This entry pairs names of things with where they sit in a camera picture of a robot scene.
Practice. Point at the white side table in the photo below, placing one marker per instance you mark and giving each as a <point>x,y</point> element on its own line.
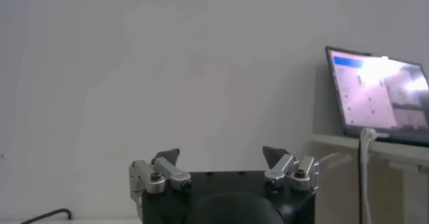
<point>395,151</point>

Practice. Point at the grey open laptop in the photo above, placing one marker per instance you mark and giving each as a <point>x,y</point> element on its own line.
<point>375,94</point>

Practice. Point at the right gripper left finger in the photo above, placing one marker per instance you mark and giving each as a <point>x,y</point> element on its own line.
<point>171,171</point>

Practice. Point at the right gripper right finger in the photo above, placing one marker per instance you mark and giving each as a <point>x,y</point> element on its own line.
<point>283,171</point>

